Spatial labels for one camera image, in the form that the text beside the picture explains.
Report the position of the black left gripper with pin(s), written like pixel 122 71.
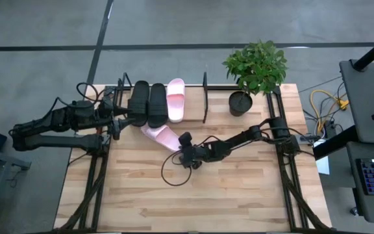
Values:
pixel 112 118

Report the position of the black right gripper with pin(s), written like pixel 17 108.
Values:
pixel 193 155

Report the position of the black slide sandal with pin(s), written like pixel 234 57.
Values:
pixel 139 100
pixel 157 104

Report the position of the pink slide sandal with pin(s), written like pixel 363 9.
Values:
pixel 175 104
pixel 162 136

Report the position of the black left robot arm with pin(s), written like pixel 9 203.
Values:
pixel 60 141

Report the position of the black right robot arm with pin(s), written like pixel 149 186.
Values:
pixel 239 139

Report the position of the green plant in black pot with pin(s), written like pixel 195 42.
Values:
pixel 255 68

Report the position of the white paper sheet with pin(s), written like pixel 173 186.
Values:
pixel 324 166

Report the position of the grey monitor desk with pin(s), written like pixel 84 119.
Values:
pixel 365 104

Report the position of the grey keyboard desk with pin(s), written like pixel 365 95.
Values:
pixel 369 208

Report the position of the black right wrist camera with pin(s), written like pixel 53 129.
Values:
pixel 185 139

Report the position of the wooden shelf black metal frame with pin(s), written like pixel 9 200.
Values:
pixel 193 107

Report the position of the black aluminium rig frame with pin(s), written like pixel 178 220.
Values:
pixel 93 172

